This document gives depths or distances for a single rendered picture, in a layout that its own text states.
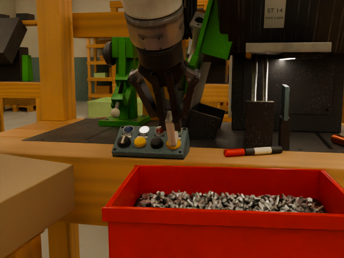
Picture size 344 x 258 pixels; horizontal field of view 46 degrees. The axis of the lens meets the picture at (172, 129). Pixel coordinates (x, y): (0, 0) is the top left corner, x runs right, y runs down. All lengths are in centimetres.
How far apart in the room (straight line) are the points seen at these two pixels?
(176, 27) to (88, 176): 39
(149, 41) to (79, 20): 99
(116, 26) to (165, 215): 114
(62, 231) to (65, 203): 99
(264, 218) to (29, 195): 31
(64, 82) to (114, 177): 75
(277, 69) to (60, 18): 79
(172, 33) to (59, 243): 121
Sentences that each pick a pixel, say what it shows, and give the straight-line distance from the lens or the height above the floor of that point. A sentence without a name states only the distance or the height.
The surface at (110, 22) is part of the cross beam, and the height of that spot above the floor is 124.
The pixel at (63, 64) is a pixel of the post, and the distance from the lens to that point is 154.
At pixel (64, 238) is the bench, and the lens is 168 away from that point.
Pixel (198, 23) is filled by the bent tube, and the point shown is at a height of 119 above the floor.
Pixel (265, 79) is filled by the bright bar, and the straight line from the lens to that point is 97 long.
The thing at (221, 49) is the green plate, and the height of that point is 112.
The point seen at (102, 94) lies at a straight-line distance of 1116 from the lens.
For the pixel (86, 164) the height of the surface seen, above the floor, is 88.
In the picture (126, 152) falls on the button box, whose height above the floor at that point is 91.
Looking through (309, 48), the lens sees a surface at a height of 112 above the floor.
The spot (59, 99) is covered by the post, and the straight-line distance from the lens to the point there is 155.
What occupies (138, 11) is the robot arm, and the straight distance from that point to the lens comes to 61.
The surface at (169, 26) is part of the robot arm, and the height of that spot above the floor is 114.
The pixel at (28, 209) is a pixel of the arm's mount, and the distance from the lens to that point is 60.
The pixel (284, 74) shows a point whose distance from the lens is 118.
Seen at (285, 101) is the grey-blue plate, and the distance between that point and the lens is 93.
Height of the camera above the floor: 109
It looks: 9 degrees down
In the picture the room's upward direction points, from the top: straight up
